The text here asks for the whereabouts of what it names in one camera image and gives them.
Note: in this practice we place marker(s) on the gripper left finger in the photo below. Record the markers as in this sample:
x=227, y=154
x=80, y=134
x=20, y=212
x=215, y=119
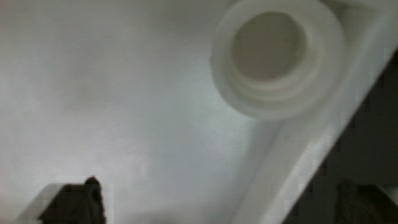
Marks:
x=76, y=207

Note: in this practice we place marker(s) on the white square tabletop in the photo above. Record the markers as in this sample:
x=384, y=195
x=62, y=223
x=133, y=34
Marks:
x=181, y=96

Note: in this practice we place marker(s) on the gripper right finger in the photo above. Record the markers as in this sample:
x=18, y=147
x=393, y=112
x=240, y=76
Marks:
x=364, y=206

